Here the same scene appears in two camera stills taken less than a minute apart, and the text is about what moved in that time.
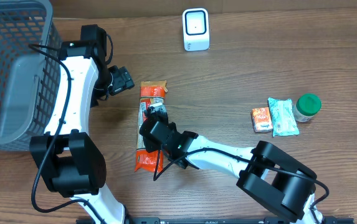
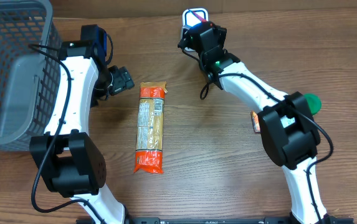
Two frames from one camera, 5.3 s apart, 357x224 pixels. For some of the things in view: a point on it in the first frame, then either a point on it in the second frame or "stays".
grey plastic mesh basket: (17, 83) stays
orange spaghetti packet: (151, 92) stays
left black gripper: (123, 82) stays
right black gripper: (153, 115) → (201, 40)
